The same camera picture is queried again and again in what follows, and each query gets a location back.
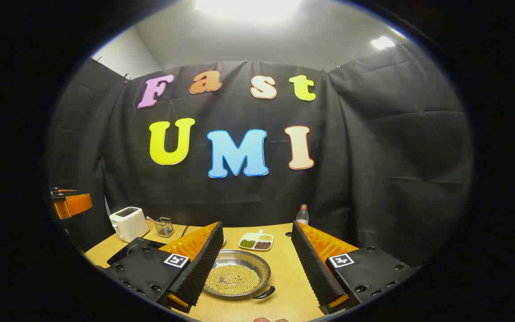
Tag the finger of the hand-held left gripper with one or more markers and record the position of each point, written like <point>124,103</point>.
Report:
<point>74,204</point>

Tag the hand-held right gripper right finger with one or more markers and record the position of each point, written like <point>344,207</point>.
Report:
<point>311,268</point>

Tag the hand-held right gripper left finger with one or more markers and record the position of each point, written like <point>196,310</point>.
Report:
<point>204,264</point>

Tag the stainless steel pot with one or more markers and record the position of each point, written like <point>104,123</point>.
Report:
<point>242,258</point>

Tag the black induction cooktop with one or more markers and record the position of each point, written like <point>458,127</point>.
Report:
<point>132,250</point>

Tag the pile of soybeans in pot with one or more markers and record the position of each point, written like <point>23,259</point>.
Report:
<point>233,279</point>

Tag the heap of green mung beans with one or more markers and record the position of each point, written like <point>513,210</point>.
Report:
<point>247,244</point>

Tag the clear plastic water bottle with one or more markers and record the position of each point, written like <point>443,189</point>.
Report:
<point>302,217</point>

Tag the white divided dish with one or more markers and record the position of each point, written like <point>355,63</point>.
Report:
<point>249,236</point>

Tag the heap of dark red beans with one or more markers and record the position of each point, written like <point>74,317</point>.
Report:
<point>263,245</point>

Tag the small heap of soybeans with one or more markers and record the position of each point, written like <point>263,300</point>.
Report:
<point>265,237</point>

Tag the white toaster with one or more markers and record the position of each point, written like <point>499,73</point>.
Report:
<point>128,223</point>

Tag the pink utensil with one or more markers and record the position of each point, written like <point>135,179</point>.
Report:
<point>151,219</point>

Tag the small ceiling light panel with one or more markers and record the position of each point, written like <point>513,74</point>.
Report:
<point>382,42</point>

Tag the large ceiling light panel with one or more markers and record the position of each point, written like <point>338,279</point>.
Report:
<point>248,9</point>

